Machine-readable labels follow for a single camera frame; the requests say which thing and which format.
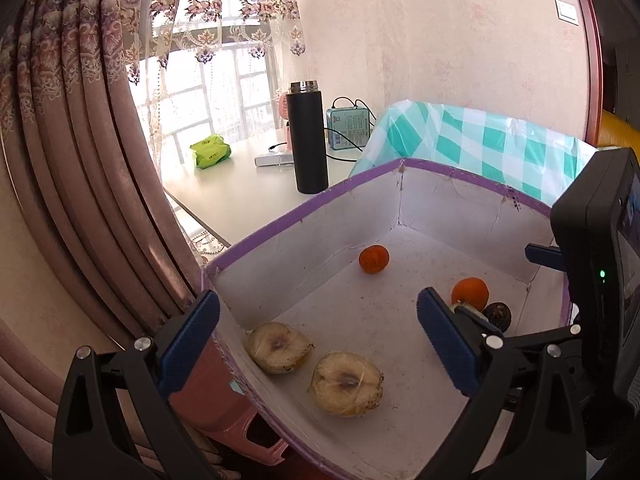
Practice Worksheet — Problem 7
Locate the brown wooden door frame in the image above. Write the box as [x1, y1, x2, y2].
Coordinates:
[565, 0, 606, 146]

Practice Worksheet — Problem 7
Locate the green tissue packet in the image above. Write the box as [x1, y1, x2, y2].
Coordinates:
[189, 134, 232, 170]

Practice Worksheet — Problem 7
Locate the white light switch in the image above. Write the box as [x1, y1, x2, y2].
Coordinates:
[555, 0, 581, 25]

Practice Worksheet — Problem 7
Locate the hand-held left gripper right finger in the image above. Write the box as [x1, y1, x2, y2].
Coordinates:
[417, 287, 587, 480]

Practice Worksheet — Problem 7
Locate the yellow padded seat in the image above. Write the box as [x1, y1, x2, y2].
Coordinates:
[597, 109, 640, 151]

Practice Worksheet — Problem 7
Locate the grey power adapter box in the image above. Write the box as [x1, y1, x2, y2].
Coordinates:
[326, 106, 372, 151]

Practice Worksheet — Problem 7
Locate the purple rimmed cardboard box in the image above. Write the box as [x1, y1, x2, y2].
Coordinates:
[202, 157, 573, 480]

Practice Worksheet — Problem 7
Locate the white power bank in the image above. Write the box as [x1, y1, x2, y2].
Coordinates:
[254, 152, 295, 169]

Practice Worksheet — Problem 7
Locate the large orange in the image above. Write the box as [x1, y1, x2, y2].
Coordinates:
[451, 277, 489, 312]

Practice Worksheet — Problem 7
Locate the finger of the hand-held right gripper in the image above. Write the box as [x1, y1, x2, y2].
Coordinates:
[452, 305, 583, 354]
[524, 242, 566, 273]

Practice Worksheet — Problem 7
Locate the pink patterned heavy curtain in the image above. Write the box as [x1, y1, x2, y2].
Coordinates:
[0, 0, 211, 480]

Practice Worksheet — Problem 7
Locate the black cable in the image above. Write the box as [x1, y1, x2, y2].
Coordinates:
[269, 97, 373, 163]

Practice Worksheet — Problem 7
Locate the pink handheld fan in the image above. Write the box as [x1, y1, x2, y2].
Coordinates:
[278, 91, 296, 151]

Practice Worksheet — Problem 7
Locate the plastic apple half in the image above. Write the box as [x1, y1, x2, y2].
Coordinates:
[310, 352, 385, 417]
[245, 322, 315, 375]

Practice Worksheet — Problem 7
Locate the floral lace curtain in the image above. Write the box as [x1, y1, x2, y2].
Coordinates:
[120, 0, 306, 86]

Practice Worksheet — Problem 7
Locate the round dark brown fruit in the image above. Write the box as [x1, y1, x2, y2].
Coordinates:
[484, 301, 512, 333]

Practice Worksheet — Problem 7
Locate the black thermos bottle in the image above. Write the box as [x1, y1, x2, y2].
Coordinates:
[285, 80, 329, 195]

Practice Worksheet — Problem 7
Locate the small orange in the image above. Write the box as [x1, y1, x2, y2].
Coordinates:
[358, 244, 390, 275]

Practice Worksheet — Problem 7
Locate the pink plastic stool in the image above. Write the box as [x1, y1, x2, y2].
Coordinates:
[167, 335, 290, 466]

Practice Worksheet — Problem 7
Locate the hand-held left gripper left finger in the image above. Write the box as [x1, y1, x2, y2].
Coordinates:
[52, 290, 222, 480]

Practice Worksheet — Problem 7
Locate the teal white checkered tablecloth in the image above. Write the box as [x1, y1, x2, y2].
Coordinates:
[347, 100, 598, 206]

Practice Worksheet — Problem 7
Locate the white desk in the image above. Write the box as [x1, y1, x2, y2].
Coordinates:
[160, 127, 361, 248]

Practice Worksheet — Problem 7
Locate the window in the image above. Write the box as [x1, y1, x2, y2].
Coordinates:
[127, 0, 301, 171]

